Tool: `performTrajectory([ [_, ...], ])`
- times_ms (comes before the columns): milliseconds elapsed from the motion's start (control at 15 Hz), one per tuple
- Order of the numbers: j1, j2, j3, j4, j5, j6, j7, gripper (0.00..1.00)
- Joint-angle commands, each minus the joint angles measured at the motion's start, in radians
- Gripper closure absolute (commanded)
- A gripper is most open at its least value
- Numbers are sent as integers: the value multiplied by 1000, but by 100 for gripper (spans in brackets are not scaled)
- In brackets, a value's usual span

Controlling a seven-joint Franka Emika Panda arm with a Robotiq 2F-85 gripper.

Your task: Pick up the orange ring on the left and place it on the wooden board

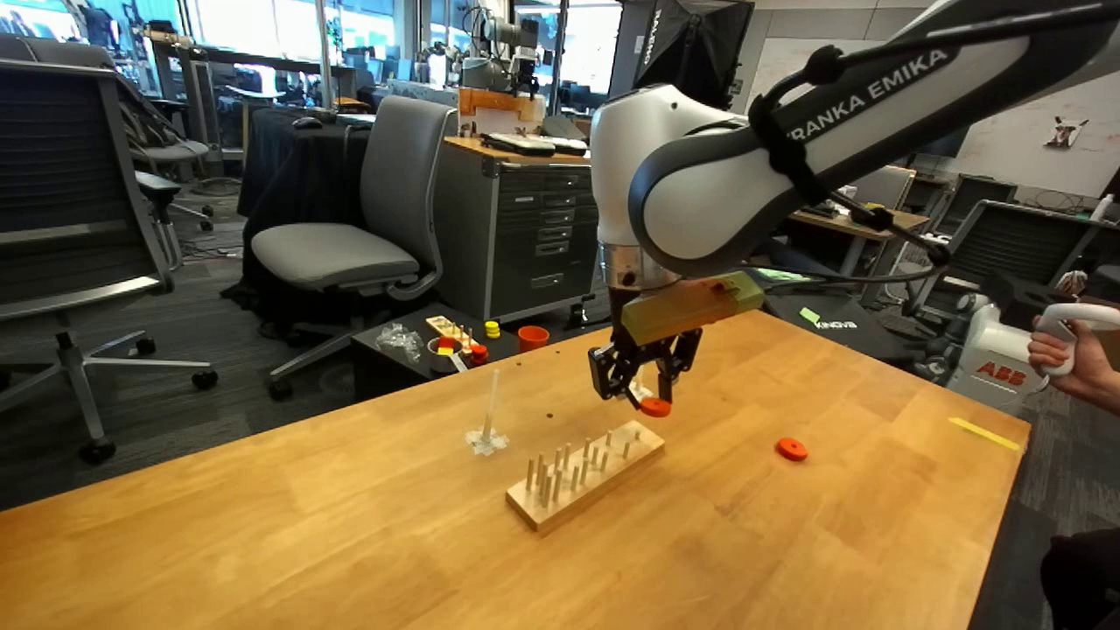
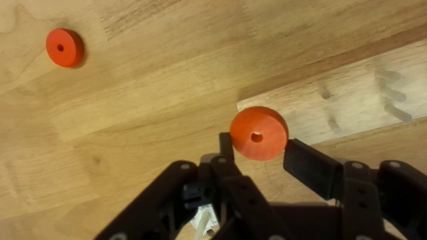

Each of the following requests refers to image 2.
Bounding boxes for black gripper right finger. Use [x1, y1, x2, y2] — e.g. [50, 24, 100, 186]
[283, 137, 427, 240]

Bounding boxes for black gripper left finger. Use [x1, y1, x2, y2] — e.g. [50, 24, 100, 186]
[93, 132, 279, 240]

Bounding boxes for orange ring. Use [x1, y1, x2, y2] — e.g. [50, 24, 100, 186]
[44, 28, 86, 69]
[228, 105, 289, 161]

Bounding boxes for wooden peg board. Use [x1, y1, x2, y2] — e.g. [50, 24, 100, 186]
[237, 37, 427, 145]

